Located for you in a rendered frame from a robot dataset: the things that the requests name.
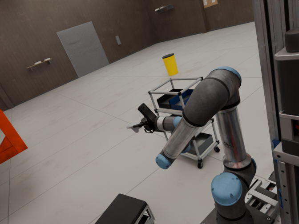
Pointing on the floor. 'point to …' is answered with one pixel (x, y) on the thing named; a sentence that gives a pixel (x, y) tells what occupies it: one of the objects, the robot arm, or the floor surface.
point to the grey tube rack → (176, 104)
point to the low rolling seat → (127, 212)
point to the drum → (170, 64)
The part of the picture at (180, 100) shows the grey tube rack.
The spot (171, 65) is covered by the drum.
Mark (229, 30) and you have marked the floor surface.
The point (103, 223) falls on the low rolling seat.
